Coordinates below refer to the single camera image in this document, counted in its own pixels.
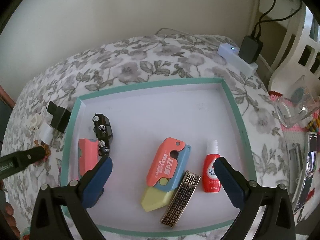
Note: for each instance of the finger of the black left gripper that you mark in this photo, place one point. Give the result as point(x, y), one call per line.
point(22, 159)

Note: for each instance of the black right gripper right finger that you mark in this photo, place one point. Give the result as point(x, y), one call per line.
point(277, 221)

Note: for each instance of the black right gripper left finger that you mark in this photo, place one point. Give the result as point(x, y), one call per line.
point(48, 221)

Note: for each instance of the red white small bottle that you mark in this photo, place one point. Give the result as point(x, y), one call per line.
point(210, 181)

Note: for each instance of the small pink toy knife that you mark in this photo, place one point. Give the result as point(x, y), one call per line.
point(88, 155)

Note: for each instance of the gold black patterned lighter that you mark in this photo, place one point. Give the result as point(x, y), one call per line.
point(181, 199)

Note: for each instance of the black toy car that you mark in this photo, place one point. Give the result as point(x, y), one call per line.
point(103, 131)

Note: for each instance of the person hand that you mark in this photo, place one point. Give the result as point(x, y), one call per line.
point(8, 213)

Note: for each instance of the brown pink puppy figurine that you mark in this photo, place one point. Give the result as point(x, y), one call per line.
point(45, 146)

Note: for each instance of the white charger cube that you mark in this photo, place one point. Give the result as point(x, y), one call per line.
point(46, 133)

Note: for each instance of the grey floral bedspread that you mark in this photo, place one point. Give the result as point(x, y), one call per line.
point(151, 58)

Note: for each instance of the black power adapter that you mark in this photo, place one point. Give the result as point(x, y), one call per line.
point(61, 117)

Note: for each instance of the silver nail clipper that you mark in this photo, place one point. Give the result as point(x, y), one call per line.
point(295, 157)

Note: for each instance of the clear glass cup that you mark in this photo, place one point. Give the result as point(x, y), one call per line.
point(298, 103)

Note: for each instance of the teal rimmed white tray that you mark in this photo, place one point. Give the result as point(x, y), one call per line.
point(142, 115)

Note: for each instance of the white wooden chair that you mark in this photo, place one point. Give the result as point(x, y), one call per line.
point(290, 34)

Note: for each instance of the white power strip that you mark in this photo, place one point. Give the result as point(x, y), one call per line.
point(231, 54)

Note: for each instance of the black plugged charger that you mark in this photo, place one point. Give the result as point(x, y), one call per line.
point(250, 49)

